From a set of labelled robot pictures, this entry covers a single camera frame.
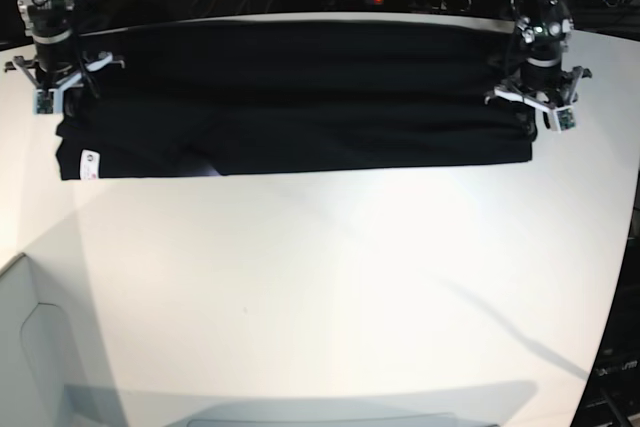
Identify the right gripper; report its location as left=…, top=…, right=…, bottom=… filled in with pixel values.
left=3, top=45, right=125, bottom=97

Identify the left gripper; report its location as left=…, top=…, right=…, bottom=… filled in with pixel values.
left=484, top=61, right=593, bottom=112

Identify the black T-shirt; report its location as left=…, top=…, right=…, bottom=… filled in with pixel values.
left=56, top=21, right=537, bottom=180

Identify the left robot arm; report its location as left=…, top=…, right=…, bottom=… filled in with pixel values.
left=485, top=0, right=591, bottom=114

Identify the black power strip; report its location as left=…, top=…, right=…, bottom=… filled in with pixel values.
left=359, top=0, right=473, bottom=14

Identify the white bin at table corner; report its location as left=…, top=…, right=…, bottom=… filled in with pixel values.
left=0, top=251, right=126, bottom=427

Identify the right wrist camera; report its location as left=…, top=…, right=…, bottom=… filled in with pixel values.
left=33, top=89, right=64, bottom=115

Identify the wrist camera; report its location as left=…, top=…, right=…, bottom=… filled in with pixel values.
left=546, top=106, right=576, bottom=132
left=33, top=89, right=64, bottom=115

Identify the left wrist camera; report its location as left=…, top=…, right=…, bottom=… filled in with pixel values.
left=546, top=106, right=576, bottom=132

